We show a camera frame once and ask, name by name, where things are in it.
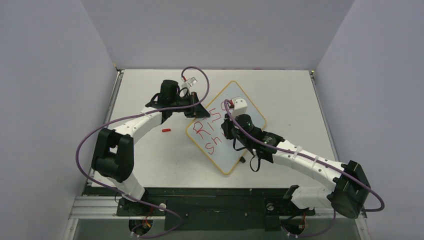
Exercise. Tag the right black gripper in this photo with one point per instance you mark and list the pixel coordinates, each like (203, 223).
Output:
(228, 126)

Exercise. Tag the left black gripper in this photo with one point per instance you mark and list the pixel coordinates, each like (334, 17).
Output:
(197, 111)

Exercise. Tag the yellow framed whiteboard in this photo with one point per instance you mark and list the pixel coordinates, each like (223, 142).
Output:
(208, 136)

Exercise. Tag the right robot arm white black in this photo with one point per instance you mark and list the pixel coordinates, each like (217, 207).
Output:
(345, 186)

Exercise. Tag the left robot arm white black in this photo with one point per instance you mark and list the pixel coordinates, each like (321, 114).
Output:
(113, 156)

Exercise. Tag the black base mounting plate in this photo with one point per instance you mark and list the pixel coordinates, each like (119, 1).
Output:
(211, 209)

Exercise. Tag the front aluminium extrusion bar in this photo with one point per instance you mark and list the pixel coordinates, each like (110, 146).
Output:
(94, 207)

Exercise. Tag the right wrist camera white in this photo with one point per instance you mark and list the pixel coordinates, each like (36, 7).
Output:
(238, 106)

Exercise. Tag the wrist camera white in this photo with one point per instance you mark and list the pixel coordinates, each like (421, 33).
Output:
(188, 82)
(238, 106)

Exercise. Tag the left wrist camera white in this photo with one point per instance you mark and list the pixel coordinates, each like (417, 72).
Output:
(188, 82)

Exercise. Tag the left aluminium rail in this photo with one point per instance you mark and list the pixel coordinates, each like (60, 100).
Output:
(93, 135)

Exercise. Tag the aluminium rail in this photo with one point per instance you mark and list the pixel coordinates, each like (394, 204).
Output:
(328, 130)
(93, 135)

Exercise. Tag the right aluminium rail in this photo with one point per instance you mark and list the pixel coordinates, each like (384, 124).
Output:
(328, 130)

